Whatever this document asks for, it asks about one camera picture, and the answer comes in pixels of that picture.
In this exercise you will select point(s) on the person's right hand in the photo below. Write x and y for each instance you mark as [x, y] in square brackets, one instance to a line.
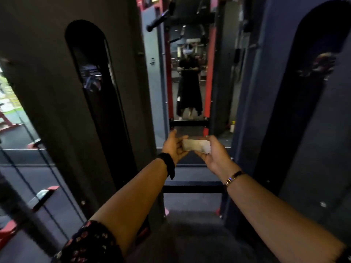
[219, 158]

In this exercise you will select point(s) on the person's left hand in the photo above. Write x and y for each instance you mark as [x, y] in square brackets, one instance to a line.
[171, 147]

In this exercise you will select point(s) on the person's right thumb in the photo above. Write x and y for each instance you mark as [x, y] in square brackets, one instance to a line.
[211, 140]

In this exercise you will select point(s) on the person's left thumb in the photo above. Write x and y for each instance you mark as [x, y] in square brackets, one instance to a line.
[182, 139]

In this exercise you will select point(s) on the white cloth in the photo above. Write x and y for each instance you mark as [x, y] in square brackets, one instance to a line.
[196, 145]

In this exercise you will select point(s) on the person's left forearm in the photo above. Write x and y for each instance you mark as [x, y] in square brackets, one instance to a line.
[131, 199]

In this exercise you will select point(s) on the person's right forearm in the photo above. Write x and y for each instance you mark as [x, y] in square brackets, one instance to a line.
[277, 216]

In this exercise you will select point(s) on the black machine crossbar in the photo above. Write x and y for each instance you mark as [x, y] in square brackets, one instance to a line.
[189, 123]
[193, 187]

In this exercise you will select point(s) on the yellow bottle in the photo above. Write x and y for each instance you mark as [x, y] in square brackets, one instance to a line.
[232, 127]

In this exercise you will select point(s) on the black wrist band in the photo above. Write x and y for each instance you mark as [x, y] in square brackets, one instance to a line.
[167, 161]

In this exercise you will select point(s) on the grey machine panel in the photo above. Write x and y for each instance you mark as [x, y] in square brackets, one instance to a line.
[153, 79]

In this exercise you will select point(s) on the dark weight stack shroud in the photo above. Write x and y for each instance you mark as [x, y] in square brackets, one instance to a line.
[296, 106]
[68, 106]

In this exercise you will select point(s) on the black floral dress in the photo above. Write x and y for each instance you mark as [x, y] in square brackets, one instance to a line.
[90, 243]

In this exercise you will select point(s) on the red and white machine foot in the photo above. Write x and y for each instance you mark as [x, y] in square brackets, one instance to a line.
[44, 195]
[34, 144]

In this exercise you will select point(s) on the red machine base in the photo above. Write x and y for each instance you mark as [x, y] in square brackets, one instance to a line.
[7, 232]

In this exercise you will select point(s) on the wall mirror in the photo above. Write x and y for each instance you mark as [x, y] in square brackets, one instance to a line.
[189, 106]

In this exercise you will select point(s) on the red machine frame post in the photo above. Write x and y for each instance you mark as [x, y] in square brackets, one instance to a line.
[169, 79]
[209, 79]

